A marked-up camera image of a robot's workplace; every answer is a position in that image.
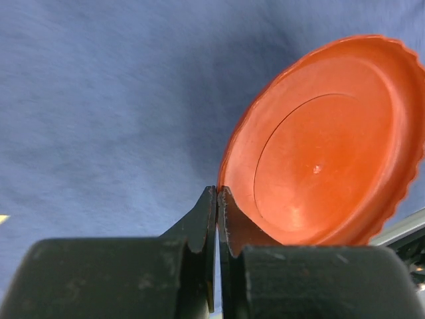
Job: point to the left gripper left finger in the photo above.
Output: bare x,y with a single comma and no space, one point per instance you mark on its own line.
169,276

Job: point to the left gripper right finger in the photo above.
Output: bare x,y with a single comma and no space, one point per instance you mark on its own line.
263,279

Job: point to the red round plate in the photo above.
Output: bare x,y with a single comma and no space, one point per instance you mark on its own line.
329,148

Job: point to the blue embroidered cloth placemat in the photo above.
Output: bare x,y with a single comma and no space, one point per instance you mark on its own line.
115,114

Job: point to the aluminium mounting rail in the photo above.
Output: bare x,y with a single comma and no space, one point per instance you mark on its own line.
400,230

